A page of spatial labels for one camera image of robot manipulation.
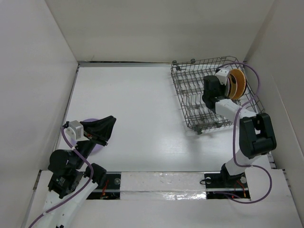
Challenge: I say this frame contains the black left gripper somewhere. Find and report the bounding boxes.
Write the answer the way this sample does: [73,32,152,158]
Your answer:
[74,114,116,168]

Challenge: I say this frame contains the white plate red characters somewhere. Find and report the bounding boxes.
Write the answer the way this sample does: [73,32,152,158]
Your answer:
[225,73,232,97]

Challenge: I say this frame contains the woven bamboo plate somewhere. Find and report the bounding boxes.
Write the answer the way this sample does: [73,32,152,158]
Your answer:
[230,69,247,100]

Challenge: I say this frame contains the yellow brown patterned plate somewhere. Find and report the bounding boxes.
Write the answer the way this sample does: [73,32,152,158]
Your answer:
[229,74,238,100]

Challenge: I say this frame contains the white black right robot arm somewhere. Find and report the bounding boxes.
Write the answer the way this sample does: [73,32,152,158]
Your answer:
[202,76,277,188]

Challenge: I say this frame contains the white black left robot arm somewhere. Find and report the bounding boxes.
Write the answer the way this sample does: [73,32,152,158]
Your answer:
[35,115,116,228]

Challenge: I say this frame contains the lilac purple plate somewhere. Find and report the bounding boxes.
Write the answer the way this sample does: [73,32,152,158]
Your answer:
[68,118,104,155]

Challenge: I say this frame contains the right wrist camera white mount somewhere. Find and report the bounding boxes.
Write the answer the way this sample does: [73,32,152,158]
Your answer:
[215,68,230,85]

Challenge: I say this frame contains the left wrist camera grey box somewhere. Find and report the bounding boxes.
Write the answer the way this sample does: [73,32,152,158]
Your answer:
[64,120,87,142]

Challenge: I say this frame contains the grey wire dish rack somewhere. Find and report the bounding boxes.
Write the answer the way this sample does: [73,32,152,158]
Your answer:
[171,56,270,134]

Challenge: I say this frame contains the metal base rail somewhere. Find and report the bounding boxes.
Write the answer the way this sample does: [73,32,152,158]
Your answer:
[88,171,250,200]

